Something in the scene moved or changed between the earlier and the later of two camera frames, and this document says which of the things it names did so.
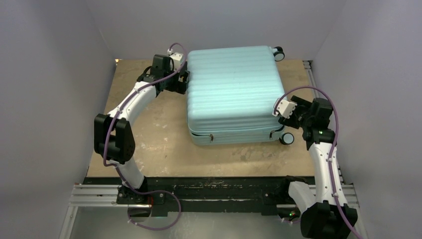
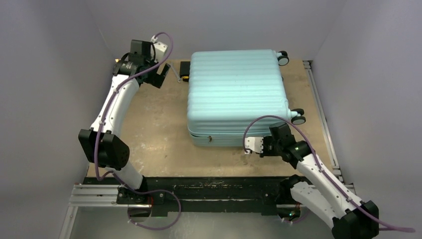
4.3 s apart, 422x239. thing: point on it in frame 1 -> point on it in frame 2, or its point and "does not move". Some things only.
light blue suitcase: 232,92 does not move
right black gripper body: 296,118 -> 271,147
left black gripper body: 174,84 -> 154,77
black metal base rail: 205,196 does not move
